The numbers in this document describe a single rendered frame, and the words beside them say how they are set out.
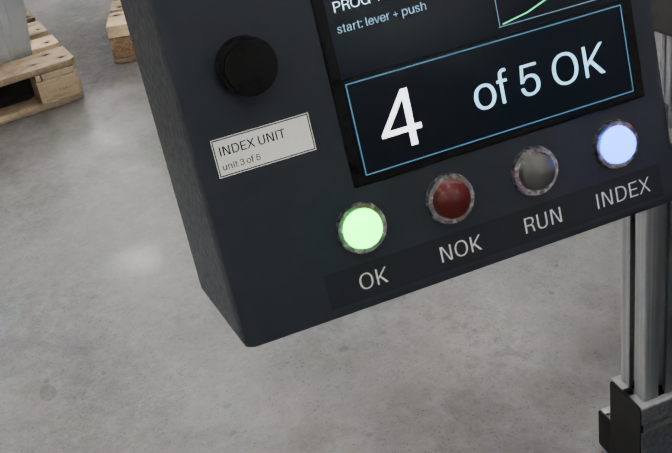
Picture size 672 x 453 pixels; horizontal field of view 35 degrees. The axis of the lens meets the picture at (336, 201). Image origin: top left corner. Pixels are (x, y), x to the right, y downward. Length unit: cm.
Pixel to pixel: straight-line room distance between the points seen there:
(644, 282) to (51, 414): 172
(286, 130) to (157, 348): 189
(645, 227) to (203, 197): 32
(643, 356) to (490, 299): 158
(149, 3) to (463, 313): 187
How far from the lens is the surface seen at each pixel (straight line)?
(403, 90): 54
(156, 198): 296
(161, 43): 51
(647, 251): 74
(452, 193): 55
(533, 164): 57
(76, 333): 252
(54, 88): 365
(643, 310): 77
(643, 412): 82
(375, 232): 54
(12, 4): 367
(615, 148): 59
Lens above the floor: 140
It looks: 30 degrees down
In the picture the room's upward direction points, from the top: 9 degrees counter-clockwise
